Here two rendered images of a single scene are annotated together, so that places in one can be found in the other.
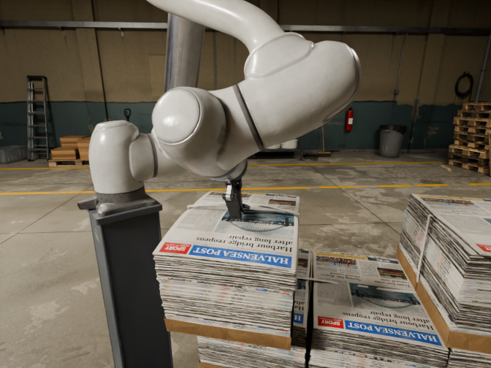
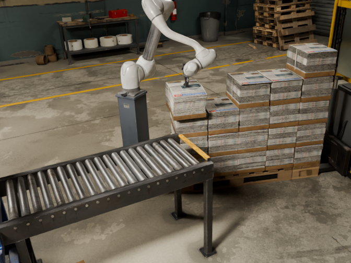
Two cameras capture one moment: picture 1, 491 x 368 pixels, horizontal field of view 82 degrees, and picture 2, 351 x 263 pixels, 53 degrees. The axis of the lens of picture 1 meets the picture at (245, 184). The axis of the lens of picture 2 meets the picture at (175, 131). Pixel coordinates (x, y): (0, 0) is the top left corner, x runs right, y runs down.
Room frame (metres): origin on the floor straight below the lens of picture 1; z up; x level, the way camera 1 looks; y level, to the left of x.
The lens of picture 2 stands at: (-2.00, 1.18, 2.03)
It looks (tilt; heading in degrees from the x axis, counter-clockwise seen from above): 26 degrees down; 338
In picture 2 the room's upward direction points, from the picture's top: 2 degrees counter-clockwise
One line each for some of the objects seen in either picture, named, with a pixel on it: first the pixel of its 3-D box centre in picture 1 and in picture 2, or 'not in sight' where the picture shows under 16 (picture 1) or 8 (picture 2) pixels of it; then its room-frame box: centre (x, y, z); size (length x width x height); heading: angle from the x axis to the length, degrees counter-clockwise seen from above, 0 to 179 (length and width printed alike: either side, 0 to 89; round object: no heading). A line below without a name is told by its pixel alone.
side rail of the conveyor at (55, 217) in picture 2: not in sight; (118, 198); (-0.22, 0.86, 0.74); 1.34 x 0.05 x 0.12; 94
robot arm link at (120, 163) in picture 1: (119, 154); (130, 74); (0.92, 0.41, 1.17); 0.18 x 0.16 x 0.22; 123
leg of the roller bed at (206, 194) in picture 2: not in sight; (208, 216); (-0.17, 0.22, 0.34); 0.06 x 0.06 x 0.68; 4
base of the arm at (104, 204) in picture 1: (115, 196); (129, 90); (0.91, 0.44, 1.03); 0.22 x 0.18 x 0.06; 128
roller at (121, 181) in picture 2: not in sight; (115, 171); (0.04, 0.82, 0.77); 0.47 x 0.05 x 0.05; 4
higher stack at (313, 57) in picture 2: not in sight; (303, 112); (0.49, -1.18, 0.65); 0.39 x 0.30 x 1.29; 167
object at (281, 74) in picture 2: not in sight; (278, 74); (0.55, -0.88, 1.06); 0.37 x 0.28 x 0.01; 168
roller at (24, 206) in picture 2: not in sight; (23, 197); (0.00, 1.40, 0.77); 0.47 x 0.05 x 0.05; 4
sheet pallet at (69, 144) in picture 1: (85, 150); not in sight; (6.25, 3.54, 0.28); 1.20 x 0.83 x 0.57; 94
